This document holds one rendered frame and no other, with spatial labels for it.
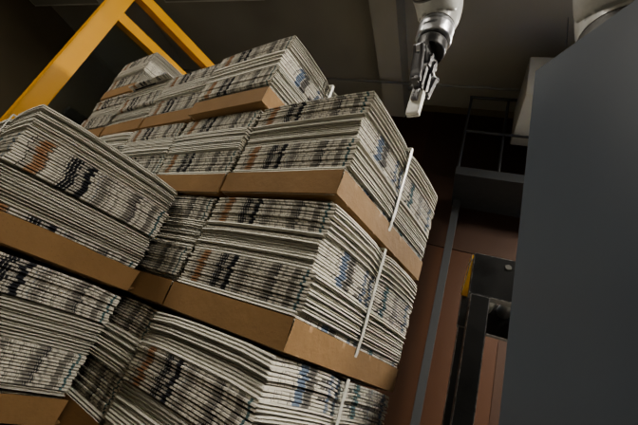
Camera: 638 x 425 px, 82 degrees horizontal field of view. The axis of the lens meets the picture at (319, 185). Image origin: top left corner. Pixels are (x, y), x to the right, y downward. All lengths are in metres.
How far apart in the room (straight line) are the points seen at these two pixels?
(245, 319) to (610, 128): 0.57
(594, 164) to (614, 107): 0.09
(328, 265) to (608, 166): 0.39
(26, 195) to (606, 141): 0.86
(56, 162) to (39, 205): 0.07
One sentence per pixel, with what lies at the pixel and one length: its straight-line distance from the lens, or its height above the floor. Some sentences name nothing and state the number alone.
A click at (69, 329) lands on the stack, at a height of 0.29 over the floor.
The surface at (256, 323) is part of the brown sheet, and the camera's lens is 0.55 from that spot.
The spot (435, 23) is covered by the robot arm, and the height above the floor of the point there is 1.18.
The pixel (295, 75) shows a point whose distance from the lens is 0.96.
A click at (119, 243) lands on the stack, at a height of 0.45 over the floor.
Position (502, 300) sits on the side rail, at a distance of 1.14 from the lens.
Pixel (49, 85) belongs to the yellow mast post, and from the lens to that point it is 2.15.
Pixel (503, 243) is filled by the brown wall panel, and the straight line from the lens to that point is 4.64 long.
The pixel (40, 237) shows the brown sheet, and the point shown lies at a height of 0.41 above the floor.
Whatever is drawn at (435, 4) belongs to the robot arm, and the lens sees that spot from 1.06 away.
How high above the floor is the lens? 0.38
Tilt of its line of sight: 25 degrees up
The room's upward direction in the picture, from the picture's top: 21 degrees clockwise
